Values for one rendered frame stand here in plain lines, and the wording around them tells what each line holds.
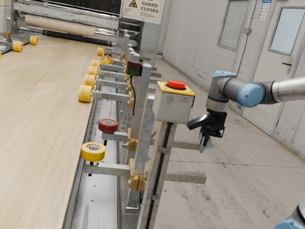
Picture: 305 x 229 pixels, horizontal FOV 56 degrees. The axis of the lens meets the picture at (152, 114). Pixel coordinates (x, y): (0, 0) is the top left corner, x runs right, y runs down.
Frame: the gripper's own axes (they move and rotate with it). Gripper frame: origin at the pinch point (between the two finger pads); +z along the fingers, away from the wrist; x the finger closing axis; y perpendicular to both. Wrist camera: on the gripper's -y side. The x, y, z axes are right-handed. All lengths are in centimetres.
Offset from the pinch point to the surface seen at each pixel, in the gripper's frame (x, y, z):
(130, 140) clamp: -6.6, -33.0, -3.9
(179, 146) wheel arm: -1.5, -10.1, -1.5
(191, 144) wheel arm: -1.5, -5.2, -3.1
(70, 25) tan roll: 251, -96, -25
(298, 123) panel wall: 214, 210, 44
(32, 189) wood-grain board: -51, -60, -7
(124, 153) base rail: 13.2, -32.2, 12.5
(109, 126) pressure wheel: -4.0, -41.9, -7.7
